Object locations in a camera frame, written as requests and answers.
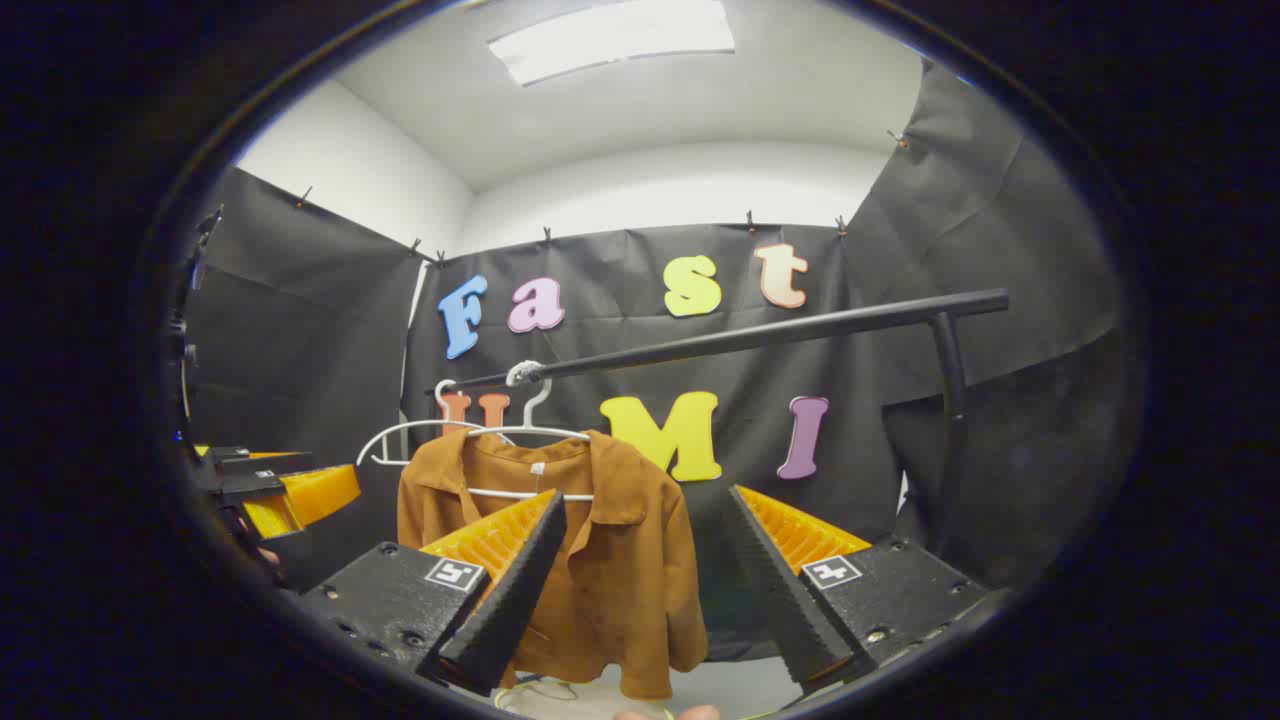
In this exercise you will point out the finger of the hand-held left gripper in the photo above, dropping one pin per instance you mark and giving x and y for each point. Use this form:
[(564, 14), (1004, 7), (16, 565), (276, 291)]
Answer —
[(310, 495), (250, 465)]

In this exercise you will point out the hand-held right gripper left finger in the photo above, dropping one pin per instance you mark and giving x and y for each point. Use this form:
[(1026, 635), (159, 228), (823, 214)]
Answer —
[(510, 610)]

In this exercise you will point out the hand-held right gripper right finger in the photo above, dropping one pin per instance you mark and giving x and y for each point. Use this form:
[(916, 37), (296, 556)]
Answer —
[(790, 610)]

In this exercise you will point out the brown shirt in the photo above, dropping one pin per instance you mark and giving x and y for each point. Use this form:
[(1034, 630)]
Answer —
[(620, 580)]

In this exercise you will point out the white clothes hanger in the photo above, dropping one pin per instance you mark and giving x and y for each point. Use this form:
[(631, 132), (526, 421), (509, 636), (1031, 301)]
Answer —
[(420, 425), (540, 431)]

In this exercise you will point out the black metal clothes rack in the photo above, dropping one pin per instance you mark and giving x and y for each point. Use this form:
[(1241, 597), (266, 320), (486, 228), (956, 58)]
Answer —
[(800, 330)]

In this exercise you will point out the black backdrop cloth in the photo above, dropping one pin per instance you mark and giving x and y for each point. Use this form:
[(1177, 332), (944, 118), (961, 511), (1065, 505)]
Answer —
[(610, 300)]

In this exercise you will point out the row of cloth clips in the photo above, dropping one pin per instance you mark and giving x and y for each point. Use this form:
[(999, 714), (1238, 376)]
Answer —
[(547, 236)]

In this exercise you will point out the ceiling light panel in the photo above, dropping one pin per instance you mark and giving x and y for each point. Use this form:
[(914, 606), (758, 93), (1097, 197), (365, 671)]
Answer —
[(610, 40)]

